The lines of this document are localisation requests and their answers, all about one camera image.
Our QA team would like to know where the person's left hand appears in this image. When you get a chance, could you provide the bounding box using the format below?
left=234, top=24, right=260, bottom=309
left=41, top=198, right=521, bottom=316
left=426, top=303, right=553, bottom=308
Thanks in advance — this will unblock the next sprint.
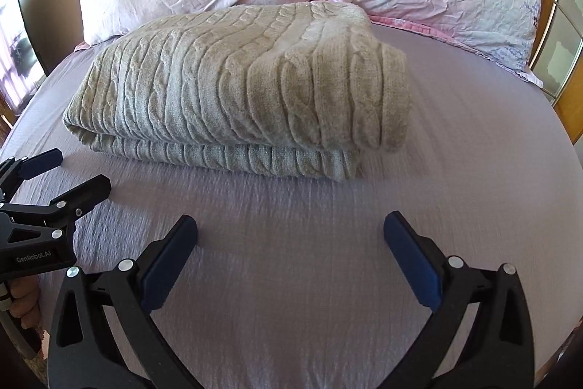
left=8, top=277, right=42, bottom=331

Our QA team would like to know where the lilac bed sheet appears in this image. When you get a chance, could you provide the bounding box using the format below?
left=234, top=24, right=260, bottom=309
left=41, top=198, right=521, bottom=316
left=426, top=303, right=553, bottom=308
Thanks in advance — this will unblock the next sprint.
left=0, top=17, right=583, bottom=389

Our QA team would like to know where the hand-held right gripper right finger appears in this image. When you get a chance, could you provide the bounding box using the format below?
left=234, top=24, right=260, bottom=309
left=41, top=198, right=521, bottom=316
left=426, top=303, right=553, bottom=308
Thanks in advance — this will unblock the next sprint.
left=382, top=211, right=535, bottom=389

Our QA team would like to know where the window curtain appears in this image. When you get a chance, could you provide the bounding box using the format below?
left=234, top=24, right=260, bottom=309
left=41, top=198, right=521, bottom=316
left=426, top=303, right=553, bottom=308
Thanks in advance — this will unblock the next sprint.
left=0, top=0, right=46, bottom=112

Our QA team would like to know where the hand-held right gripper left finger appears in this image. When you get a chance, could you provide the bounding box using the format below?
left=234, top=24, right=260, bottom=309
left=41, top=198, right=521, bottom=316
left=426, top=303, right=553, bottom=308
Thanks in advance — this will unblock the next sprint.
left=47, top=214, right=207, bottom=389

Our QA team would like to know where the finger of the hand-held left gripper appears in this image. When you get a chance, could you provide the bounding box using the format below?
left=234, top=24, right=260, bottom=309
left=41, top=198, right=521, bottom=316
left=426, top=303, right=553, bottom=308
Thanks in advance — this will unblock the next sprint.
left=0, top=175, right=112, bottom=240
left=0, top=148, right=63, bottom=203

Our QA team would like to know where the wooden headboard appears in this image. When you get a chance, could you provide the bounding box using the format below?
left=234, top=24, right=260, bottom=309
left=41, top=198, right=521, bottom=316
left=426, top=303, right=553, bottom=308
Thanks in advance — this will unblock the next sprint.
left=528, top=0, right=583, bottom=144

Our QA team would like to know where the beige cable-knit blanket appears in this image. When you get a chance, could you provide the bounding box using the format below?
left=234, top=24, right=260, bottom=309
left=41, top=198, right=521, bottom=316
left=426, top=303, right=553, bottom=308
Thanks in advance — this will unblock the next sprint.
left=62, top=1, right=413, bottom=182

